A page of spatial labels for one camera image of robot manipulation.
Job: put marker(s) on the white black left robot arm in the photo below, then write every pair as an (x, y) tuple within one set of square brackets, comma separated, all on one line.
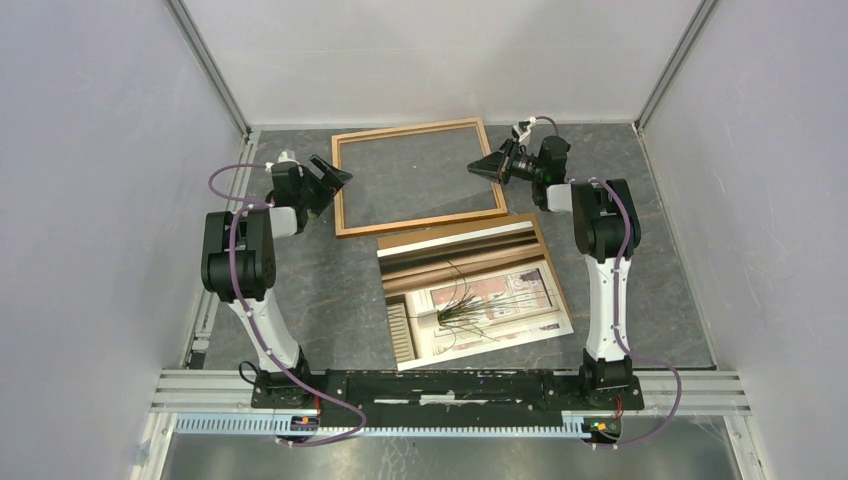
[(239, 264)]

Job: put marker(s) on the aluminium toothed rail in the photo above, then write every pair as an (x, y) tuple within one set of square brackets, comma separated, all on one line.
[(298, 427)]

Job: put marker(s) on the glossy plant photo print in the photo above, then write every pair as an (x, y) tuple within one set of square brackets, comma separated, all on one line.
[(421, 339)]

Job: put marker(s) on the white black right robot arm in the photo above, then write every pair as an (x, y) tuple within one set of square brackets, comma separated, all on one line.
[(606, 232)]

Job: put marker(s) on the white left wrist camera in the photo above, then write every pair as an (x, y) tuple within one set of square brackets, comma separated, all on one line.
[(284, 158)]

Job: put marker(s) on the clear acrylic glazing sheet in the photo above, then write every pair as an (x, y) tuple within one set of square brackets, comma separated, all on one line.
[(424, 179)]

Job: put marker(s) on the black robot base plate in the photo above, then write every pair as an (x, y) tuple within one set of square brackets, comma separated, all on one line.
[(450, 398)]

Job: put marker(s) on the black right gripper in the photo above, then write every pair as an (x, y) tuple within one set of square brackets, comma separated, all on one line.
[(488, 166)]

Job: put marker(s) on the wooden picture frame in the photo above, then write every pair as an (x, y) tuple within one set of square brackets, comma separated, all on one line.
[(418, 177)]

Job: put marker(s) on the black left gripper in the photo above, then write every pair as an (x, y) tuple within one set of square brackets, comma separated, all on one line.
[(327, 193)]

